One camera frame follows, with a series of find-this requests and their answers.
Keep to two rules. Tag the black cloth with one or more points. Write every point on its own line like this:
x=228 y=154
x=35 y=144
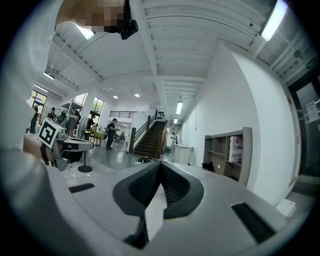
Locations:
x=208 y=166

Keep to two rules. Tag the dark wooden staircase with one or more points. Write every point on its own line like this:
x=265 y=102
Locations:
x=150 y=140

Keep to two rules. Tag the long ceiling light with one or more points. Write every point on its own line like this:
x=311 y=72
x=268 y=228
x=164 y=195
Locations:
x=179 y=107
x=273 y=21
x=85 y=32

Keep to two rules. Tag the black head-mounted camera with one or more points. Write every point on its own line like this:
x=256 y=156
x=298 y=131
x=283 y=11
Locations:
x=128 y=26

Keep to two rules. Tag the grey wooden shelf unit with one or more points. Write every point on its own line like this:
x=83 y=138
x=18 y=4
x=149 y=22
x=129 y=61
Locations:
x=246 y=155

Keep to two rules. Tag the person's left forearm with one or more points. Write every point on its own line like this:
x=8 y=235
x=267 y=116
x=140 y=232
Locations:
x=31 y=147

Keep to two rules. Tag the black round-base stand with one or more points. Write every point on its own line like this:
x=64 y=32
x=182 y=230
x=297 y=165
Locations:
x=85 y=168

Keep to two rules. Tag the dark glass door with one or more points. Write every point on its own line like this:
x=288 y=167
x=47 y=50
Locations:
x=308 y=130

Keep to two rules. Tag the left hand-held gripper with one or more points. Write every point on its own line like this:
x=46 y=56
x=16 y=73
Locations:
x=48 y=132

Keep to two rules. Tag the person's head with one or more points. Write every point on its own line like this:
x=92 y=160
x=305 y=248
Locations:
x=82 y=11

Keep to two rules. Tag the white purple book box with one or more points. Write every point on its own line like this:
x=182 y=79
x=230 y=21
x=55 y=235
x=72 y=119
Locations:
x=236 y=150

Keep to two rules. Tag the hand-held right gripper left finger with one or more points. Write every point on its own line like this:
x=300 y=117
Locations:
x=130 y=190

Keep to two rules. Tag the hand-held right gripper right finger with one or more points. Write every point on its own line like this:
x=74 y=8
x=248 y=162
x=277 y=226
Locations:
x=185 y=192

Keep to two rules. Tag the white wall socket box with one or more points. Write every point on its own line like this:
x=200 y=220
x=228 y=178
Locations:
x=286 y=207

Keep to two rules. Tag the green exit sign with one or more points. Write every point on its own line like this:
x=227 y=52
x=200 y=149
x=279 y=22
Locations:
x=311 y=63

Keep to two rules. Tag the person's white shirt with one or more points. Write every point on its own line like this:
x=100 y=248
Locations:
x=22 y=82

